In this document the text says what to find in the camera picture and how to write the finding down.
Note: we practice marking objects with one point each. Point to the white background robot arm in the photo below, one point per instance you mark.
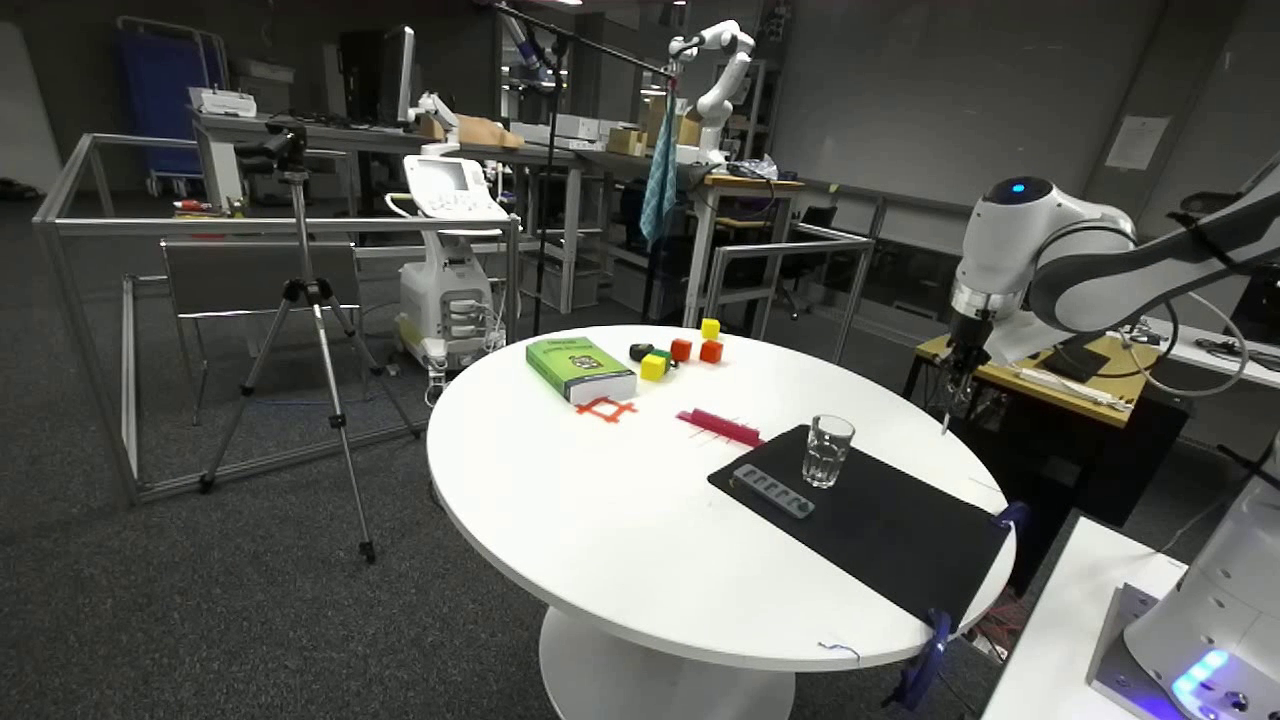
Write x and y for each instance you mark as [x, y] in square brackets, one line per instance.
[720, 75]

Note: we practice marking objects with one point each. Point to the black camera on tripod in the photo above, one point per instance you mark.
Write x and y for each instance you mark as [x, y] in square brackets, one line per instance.
[285, 146]

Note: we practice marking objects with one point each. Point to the orange plastic frame piece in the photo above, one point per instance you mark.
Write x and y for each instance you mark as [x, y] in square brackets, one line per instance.
[607, 408]

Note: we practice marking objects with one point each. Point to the white wheeled equipment cart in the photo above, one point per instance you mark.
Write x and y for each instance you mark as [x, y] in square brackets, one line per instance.
[450, 287]

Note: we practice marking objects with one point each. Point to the black boom stand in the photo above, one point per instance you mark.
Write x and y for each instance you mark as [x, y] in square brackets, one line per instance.
[545, 201]

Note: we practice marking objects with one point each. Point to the yellow cube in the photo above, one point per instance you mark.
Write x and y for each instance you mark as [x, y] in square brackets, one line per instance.
[654, 369]
[711, 329]

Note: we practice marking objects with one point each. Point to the grey camera tripod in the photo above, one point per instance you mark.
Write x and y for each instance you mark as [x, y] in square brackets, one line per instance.
[310, 293]

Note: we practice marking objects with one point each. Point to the grey metal frame barrier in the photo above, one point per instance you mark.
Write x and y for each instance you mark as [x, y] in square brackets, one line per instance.
[267, 224]

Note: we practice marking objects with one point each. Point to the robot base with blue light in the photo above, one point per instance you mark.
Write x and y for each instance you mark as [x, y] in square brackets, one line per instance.
[1222, 625]

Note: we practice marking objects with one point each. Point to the blue board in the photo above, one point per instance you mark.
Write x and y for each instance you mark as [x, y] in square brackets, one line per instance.
[160, 92]

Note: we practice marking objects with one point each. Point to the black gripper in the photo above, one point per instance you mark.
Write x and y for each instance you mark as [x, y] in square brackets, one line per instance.
[970, 342]

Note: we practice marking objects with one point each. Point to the clear glass cup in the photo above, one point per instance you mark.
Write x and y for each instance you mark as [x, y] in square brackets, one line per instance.
[826, 462]

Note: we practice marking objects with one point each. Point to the cardboard box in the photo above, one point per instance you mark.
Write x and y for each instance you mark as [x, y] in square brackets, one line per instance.
[487, 132]

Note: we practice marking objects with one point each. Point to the green book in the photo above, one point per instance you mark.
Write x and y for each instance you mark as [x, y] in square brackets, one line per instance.
[576, 361]

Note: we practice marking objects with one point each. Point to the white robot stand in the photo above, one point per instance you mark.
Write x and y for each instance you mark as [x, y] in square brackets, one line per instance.
[1055, 642]

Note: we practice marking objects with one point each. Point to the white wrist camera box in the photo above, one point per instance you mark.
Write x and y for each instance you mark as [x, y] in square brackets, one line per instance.
[1024, 342]

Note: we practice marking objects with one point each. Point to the blue hanging cloth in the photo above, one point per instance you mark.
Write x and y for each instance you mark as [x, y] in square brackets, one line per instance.
[658, 185]

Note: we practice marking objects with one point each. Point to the black rectangular mat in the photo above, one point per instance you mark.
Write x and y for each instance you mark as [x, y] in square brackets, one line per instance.
[882, 532]

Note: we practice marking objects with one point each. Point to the small black object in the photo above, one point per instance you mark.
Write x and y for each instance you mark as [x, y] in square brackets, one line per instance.
[637, 349]

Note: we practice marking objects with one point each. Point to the white table pedestal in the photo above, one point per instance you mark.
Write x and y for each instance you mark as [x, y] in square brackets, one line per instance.
[642, 672]

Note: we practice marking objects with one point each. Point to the wooden top desk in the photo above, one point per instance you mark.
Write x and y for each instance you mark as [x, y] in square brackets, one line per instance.
[1064, 402]

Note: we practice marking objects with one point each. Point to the red cube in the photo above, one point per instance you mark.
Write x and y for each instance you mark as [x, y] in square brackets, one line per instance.
[712, 352]
[682, 349]

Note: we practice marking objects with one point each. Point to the grey metal railing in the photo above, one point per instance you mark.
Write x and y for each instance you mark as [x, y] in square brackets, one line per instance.
[786, 251]

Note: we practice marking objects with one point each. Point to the blue table clamp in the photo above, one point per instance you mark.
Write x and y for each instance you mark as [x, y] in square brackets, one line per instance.
[921, 662]
[1018, 523]

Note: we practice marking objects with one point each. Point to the white paper on wall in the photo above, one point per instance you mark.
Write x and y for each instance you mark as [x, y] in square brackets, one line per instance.
[1138, 141]

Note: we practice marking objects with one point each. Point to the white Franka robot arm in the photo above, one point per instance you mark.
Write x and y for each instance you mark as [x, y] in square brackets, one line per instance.
[1106, 266]

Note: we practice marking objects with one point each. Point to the black pad on desk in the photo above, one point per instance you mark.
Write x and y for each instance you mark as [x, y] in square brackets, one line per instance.
[1073, 361]

